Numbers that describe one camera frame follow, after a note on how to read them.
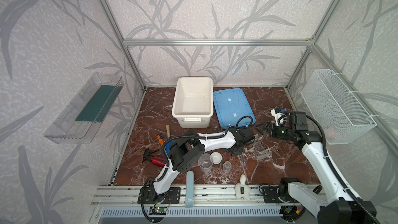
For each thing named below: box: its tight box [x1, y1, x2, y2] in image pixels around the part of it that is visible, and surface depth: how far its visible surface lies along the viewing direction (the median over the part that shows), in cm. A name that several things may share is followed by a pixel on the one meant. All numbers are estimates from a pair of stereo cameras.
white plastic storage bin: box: [171, 76, 215, 129], surface depth 104 cm
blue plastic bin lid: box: [212, 87, 257, 130], surface depth 111 cm
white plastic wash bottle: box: [234, 174, 251, 201], surface depth 75 cm
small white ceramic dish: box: [210, 151, 223, 165], surface depth 86 cm
